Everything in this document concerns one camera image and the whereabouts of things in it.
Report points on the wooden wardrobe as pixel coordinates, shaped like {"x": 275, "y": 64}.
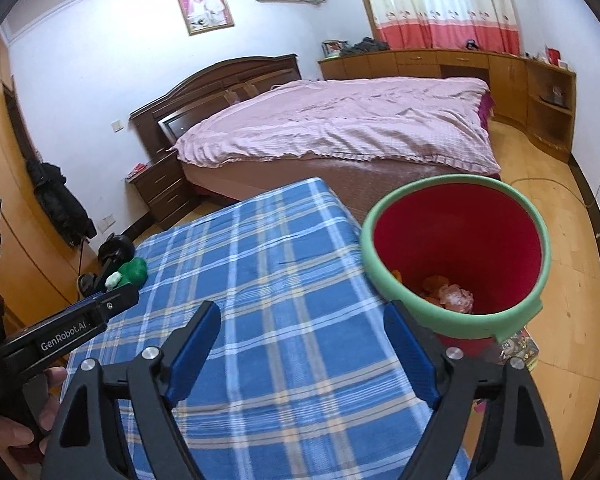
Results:
{"x": 5, "y": 160}

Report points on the red box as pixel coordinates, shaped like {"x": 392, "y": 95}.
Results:
{"x": 553, "y": 54}

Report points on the small picture frame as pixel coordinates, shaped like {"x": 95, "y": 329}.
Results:
{"x": 332, "y": 49}

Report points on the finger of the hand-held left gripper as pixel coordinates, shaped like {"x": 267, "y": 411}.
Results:
{"x": 120, "y": 302}

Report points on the cream and red curtain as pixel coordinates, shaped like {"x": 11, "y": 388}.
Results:
{"x": 440, "y": 0}

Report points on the red bin with green rim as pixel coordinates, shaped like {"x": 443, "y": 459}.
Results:
{"x": 455, "y": 220}

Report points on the small dark bag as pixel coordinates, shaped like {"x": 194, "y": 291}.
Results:
{"x": 472, "y": 44}

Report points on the low wooden cabinet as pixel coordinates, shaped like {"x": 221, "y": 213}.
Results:
{"x": 510, "y": 85}

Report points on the small shelf ornament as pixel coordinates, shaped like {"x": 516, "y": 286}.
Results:
{"x": 554, "y": 95}

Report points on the person's left hand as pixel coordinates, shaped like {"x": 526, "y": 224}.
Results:
{"x": 55, "y": 390}

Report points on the white crumpled plastic bag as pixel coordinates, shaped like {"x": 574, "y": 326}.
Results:
{"x": 455, "y": 297}

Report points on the framed wall photo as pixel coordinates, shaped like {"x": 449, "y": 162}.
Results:
{"x": 205, "y": 9}

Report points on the dark wooden nightstand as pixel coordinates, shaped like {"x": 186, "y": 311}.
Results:
{"x": 165, "y": 190}

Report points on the green bell pepper toy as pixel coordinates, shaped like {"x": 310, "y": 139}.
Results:
{"x": 135, "y": 270}

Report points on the colourful printed box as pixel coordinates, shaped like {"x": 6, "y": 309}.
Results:
{"x": 520, "y": 350}

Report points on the black hanging jacket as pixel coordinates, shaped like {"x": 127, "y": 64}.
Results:
{"x": 60, "y": 205}

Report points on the blue plaid tablecloth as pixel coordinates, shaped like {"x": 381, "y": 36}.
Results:
{"x": 290, "y": 285}

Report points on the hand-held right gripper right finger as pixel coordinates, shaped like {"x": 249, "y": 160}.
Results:
{"x": 412, "y": 355}

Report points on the white wall outlet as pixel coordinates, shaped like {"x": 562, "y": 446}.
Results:
{"x": 109, "y": 220}

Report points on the pink bed blanket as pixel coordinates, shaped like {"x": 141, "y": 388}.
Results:
{"x": 330, "y": 120}

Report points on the white light switch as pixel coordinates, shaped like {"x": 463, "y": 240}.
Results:
{"x": 116, "y": 125}

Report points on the dark clothes pile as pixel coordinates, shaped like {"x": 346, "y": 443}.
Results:
{"x": 365, "y": 47}

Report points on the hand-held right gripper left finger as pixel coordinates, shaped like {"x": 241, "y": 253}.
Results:
{"x": 192, "y": 355}

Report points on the dark wooden bed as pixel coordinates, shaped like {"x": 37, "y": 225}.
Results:
{"x": 215, "y": 80}

